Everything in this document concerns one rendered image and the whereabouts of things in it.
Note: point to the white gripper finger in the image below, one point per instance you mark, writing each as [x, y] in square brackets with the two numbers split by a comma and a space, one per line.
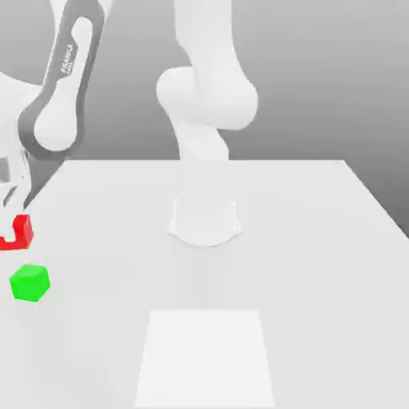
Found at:
[5, 226]

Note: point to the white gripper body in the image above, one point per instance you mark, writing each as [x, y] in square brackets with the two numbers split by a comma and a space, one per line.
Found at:
[17, 198]

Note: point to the small red cube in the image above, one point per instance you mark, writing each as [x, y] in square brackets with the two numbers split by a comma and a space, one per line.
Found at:
[23, 233]

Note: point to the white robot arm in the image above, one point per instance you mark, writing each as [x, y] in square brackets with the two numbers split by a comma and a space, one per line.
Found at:
[207, 96]

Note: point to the small green cube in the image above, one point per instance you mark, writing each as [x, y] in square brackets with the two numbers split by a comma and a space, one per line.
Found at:
[29, 283]

